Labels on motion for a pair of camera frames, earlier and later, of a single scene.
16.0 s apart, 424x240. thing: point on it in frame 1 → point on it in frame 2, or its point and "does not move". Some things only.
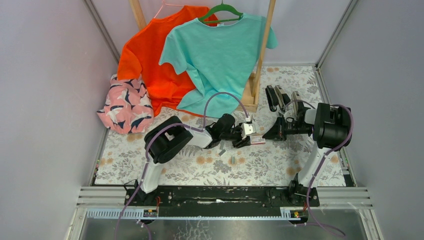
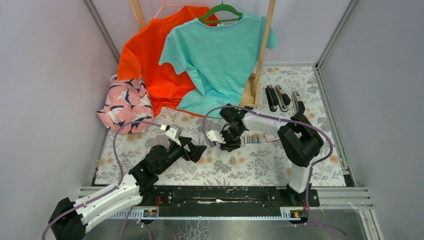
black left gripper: [239, 142] → [196, 151]
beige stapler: [295, 96] does not move
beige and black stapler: [282, 98] does not move
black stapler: [272, 98] does not move
